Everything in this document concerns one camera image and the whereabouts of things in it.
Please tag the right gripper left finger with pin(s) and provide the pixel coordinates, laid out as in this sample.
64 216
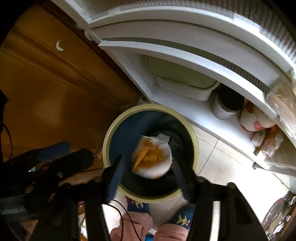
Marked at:
111 178

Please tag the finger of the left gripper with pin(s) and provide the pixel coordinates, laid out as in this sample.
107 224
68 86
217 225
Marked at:
51 152
71 164

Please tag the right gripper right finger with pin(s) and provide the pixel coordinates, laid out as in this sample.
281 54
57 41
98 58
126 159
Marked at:
186 180

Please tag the orange white instant noodle bowl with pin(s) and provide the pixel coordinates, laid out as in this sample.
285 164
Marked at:
152 157

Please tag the round green-rimmed trash bin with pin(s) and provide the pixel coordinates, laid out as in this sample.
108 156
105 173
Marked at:
150 120

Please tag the right blue slipper foot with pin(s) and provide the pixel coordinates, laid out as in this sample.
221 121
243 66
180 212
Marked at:
183 217

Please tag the blue slipper foot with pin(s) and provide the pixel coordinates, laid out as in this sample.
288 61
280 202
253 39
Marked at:
137 206
183 217

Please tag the left blue slipper foot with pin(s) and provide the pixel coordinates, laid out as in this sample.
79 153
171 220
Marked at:
137 206

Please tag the pink trouser legs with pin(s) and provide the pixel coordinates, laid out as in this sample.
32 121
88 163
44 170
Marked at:
143 223

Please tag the brown wooden cabinet door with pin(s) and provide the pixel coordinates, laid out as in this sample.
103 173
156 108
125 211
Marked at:
59 87

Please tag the dark cylindrical container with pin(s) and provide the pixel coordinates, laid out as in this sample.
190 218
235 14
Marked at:
226 102

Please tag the white red patterned bowl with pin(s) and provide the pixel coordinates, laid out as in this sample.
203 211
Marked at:
253 119

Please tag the white lidded bin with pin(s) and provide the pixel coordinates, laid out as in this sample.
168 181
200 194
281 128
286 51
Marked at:
180 79

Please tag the clear plastic food bags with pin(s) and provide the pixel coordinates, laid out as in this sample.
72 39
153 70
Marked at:
281 98

